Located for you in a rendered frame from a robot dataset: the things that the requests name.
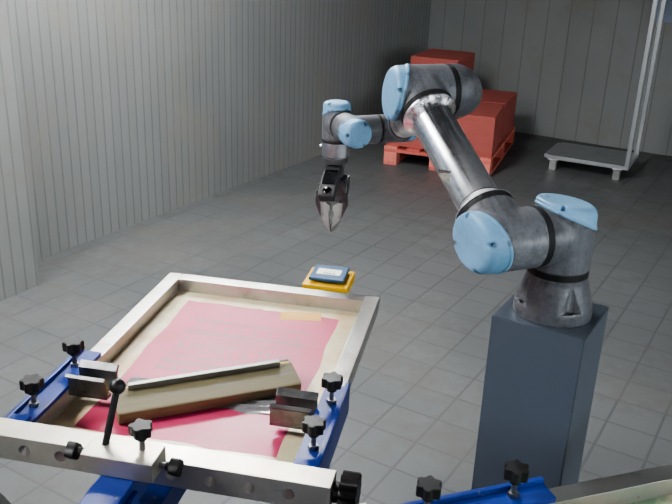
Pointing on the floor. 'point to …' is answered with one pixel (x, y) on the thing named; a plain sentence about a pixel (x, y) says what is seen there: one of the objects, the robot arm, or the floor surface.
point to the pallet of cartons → (491, 132)
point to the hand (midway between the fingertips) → (330, 228)
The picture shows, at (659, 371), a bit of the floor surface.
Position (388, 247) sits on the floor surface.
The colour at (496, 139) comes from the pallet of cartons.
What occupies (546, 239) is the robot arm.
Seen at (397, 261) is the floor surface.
